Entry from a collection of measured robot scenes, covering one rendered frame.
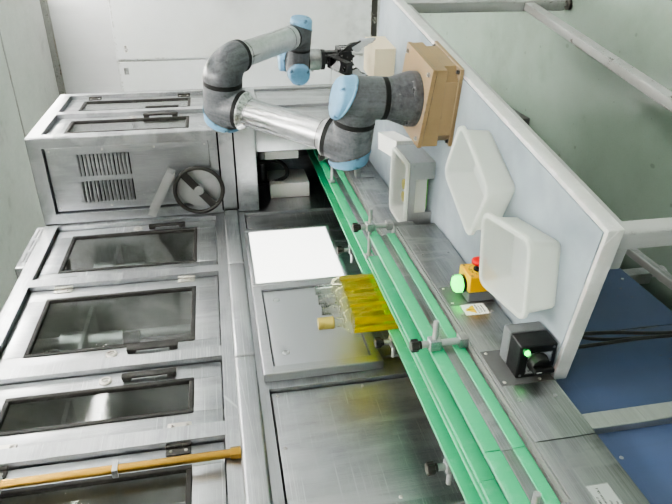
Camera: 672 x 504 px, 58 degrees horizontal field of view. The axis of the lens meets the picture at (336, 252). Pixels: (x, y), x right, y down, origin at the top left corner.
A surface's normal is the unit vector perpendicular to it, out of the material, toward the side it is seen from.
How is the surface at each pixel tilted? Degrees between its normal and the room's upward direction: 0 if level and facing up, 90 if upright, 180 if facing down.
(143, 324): 90
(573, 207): 0
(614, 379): 90
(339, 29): 90
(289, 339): 90
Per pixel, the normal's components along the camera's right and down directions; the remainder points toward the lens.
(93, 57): 0.18, 0.47
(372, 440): 0.00, -0.89
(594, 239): -0.98, 0.08
